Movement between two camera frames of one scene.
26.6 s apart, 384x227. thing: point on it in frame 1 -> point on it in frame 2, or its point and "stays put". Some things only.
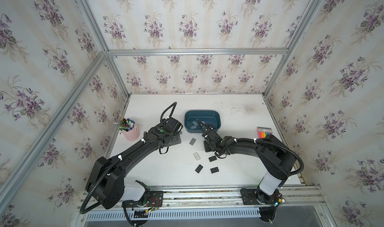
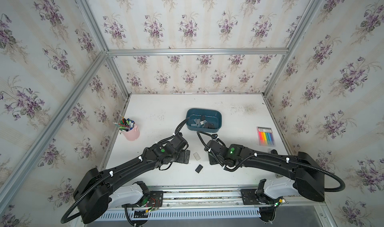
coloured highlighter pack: x=262 y=132 stays put
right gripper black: x=205 y=144 -> x=211 y=161
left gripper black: x=176 y=139 -> x=182 y=159
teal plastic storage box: x=211 y=118 stays put
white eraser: x=196 y=156 stays put
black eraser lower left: x=199 y=168 stays put
